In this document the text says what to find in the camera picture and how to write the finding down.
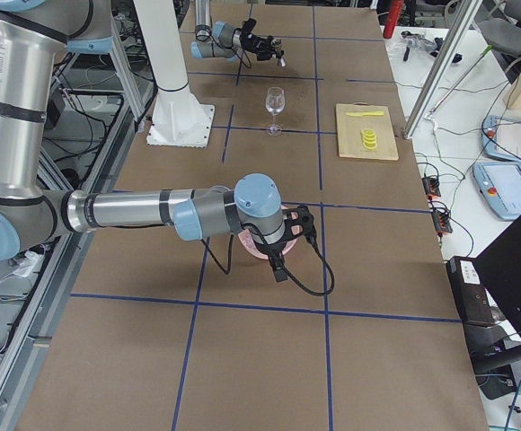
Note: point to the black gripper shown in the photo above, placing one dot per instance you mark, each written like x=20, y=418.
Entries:
x=257, y=44
x=274, y=250

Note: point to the steel jigger cup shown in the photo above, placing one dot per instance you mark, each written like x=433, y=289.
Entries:
x=279, y=56

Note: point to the clear wine glass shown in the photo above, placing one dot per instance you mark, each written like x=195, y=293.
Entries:
x=274, y=104

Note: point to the pink bowl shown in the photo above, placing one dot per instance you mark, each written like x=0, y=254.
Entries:
x=272, y=228

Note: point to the wooden cutting board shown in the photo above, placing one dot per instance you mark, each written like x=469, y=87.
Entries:
x=349, y=140

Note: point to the lemon slice rightmost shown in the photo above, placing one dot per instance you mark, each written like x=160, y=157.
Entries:
x=368, y=132

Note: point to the yellow plastic knife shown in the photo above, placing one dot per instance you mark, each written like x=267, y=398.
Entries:
x=360, y=114

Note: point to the red cylinder bottle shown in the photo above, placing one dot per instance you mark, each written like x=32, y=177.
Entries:
x=392, y=18

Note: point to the clear plastic bag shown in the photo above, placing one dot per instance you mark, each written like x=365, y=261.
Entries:
x=410, y=41

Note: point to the black box device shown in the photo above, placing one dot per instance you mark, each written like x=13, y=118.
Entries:
x=471, y=300

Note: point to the blue teach pendant near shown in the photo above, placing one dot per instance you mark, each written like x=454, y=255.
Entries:
x=500, y=186

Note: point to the blue teach pendant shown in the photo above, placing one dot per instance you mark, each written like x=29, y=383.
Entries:
x=500, y=186
x=501, y=139

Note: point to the blue teach pendant far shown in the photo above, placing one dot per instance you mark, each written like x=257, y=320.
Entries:
x=501, y=139

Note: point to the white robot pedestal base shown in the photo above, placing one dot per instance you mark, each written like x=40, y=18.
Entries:
x=178, y=118

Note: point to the aluminium frame post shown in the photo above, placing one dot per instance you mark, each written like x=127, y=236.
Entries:
x=465, y=14

